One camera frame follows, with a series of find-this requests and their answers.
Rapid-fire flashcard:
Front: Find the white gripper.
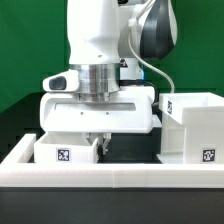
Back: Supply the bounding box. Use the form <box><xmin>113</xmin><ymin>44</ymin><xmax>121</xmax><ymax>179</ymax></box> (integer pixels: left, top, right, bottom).
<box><xmin>40</xmin><ymin>92</ymin><xmax>153</xmax><ymax>154</ymax></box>

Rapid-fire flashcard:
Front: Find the white front drawer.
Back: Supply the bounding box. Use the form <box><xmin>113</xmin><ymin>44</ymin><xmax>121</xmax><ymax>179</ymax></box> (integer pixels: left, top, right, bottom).
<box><xmin>34</xmin><ymin>132</ymin><xmax>99</xmax><ymax>164</ymax></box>

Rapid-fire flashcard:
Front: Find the white drawer cabinet box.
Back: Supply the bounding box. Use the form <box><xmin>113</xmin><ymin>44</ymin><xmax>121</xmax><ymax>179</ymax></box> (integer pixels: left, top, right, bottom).
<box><xmin>157</xmin><ymin>92</ymin><xmax>224</xmax><ymax>164</ymax></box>

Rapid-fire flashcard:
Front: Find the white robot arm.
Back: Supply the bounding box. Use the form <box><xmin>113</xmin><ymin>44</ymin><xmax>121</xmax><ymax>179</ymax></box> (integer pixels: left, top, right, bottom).
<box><xmin>40</xmin><ymin>0</ymin><xmax>177</xmax><ymax>153</ymax></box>

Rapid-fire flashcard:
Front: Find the white U-shaped fence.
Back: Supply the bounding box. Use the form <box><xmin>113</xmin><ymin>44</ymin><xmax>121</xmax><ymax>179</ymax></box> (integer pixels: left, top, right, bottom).
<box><xmin>0</xmin><ymin>134</ymin><xmax>224</xmax><ymax>188</ymax></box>

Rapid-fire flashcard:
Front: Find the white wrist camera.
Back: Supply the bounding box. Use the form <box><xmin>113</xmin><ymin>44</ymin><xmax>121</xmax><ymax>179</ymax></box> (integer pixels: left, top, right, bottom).
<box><xmin>42</xmin><ymin>70</ymin><xmax>79</xmax><ymax>92</ymax></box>

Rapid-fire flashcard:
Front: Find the white hanging cable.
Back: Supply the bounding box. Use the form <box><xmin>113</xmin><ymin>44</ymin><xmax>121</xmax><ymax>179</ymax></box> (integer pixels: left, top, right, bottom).
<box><xmin>127</xmin><ymin>13</ymin><xmax>176</xmax><ymax>94</ymax></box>

